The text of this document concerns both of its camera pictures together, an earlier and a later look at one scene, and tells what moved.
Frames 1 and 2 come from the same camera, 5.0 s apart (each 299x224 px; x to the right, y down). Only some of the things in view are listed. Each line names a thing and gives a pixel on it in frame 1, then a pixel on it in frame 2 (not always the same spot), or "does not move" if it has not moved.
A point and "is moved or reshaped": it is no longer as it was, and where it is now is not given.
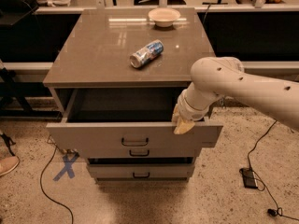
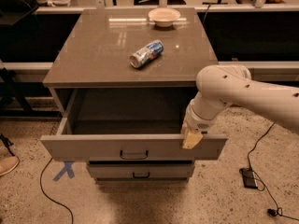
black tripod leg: (7, 140) does not move
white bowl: (163, 17) does not move
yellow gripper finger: (180, 126) to (191, 138)
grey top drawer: (128, 118) is moved or reshaped
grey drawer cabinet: (117, 80) does not move
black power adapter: (249, 177) does not move
